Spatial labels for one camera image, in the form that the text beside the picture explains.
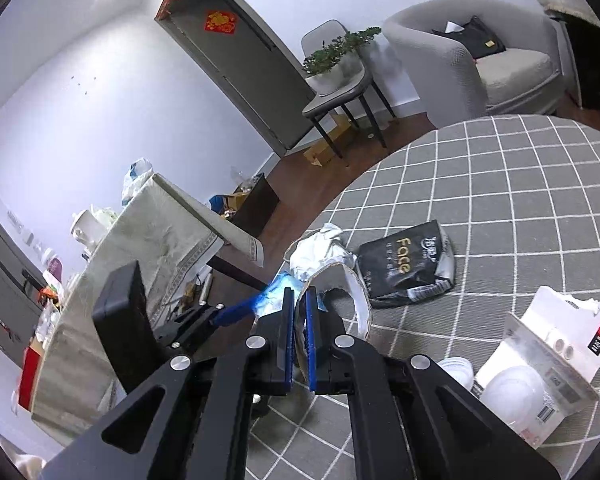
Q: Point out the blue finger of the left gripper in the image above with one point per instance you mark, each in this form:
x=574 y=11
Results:
x=228 y=316

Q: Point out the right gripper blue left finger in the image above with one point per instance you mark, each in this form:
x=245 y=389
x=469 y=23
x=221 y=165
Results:
x=188 y=420

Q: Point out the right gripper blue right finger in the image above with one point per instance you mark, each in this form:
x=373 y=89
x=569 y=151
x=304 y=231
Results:
x=411 y=419

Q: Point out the brown packing tape roll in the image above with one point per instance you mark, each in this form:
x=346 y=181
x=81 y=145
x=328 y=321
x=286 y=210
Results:
x=344 y=292

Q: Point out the black Face tissue pack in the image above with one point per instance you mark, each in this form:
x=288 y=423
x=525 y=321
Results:
x=407 y=267

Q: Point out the clear plastic blister package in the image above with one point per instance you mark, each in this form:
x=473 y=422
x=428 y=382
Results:
x=543 y=369

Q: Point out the white paper ball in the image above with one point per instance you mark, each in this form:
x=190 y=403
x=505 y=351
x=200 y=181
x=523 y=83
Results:
x=319 y=248

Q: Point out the dark wooden table leg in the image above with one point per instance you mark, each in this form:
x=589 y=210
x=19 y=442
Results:
x=226 y=268

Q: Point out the white electric kettle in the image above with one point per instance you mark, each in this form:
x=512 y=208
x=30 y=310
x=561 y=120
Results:
x=87 y=230

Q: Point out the black storage box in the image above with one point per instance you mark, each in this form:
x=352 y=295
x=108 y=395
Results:
x=253 y=214

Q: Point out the white plastic bag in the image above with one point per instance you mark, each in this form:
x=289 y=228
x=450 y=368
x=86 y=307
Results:
x=139 y=172

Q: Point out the grey checked round tablecloth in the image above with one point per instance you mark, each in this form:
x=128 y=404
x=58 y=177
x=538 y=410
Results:
x=519 y=197

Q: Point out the grey dining chair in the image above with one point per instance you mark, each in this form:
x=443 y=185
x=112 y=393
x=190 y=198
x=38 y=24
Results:
x=352 y=90

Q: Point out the grey door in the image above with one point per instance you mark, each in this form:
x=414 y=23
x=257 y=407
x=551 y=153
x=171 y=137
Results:
x=251 y=68

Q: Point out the potted green plant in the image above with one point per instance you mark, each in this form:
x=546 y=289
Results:
x=331 y=55

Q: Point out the red fu door decoration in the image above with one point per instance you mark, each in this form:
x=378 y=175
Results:
x=221 y=22

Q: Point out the grey armchair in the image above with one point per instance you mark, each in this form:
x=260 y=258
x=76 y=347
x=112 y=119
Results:
x=472 y=58

